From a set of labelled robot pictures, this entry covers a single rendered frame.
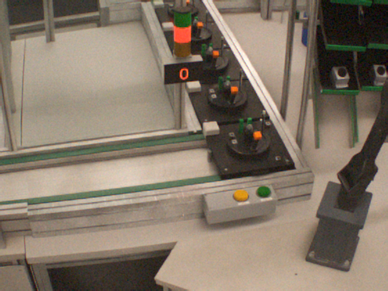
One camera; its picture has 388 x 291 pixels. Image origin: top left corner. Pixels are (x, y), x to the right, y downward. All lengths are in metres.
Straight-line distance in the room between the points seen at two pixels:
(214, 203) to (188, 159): 0.27
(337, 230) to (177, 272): 0.47
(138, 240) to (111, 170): 0.27
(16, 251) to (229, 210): 0.66
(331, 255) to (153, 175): 0.62
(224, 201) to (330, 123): 0.45
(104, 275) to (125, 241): 1.05
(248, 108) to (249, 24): 0.88
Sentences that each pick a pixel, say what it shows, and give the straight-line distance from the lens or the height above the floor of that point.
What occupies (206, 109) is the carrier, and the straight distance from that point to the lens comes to 2.14.
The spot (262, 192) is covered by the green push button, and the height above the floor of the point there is 0.97.
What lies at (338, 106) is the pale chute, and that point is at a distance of 2.03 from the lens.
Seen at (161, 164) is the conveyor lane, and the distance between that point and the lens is 2.00.
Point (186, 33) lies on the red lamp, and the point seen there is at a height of 1.34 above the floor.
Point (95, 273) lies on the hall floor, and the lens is 2.88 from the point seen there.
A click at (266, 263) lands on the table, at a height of 0.86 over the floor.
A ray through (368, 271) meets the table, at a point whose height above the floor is 0.86.
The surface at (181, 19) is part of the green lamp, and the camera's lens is 1.80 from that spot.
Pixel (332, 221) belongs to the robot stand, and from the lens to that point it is 1.67.
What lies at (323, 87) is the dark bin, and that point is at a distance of 1.90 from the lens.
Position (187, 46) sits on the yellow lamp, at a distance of 1.85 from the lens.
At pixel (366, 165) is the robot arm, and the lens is 1.60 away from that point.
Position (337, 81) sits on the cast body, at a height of 1.24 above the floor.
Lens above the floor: 2.20
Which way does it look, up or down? 38 degrees down
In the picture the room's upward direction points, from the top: 1 degrees clockwise
